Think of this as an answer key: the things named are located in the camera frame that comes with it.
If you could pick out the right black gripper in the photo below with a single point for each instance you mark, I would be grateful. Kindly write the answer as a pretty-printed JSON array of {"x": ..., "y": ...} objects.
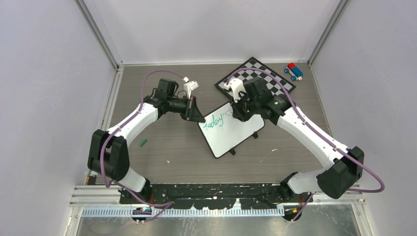
[{"x": 237, "y": 112}]

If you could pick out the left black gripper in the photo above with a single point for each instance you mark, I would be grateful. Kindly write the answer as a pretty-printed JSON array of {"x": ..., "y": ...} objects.
[{"x": 193, "y": 113}]

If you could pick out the small whiteboard with stand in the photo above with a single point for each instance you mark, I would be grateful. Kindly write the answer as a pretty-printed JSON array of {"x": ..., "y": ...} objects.
[{"x": 223, "y": 133}]

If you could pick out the green marker cap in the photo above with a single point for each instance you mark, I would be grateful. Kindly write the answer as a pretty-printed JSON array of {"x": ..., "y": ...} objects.
[{"x": 143, "y": 142}]

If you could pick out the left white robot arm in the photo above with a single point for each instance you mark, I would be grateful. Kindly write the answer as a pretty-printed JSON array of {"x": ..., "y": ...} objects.
[{"x": 108, "y": 154}]

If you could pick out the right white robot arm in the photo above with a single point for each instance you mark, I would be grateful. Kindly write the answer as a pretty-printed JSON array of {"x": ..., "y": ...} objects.
[{"x": 339, "y": 169}]

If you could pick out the black white checkerboard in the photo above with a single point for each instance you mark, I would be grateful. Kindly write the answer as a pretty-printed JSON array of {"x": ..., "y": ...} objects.
[{"x": 243, "y": 72}]

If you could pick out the red blue toy car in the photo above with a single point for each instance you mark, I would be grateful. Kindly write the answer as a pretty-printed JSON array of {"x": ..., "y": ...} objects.
[{"x": 294, "y": 71}]

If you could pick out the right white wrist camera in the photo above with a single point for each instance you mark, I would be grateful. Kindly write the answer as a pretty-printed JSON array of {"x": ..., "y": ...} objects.
[{"x": 236, "y": 87}]

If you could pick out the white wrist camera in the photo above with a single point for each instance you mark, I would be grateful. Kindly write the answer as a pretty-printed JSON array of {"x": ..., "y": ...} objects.
[
  {"x": 236, "y": 87},
  {"x": 189, "y": 86}
]

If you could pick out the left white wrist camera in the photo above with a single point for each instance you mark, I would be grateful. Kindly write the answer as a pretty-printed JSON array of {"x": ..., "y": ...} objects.
[{"x": 189, "y": 86}]

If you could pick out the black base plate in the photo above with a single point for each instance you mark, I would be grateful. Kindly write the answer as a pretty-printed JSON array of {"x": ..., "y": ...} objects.
[{"x": 216, "y": 196}]

